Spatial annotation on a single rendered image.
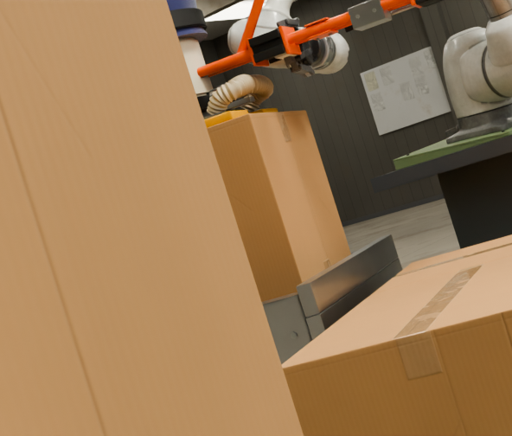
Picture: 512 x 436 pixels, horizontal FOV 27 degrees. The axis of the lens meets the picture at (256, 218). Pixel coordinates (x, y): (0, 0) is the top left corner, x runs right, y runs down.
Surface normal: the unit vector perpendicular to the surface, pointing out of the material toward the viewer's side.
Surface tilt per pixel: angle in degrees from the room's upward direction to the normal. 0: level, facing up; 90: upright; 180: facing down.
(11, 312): 90
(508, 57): 103
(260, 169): 90
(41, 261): 90
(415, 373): 90
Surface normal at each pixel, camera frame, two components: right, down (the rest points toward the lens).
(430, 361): -0.33, 0.11
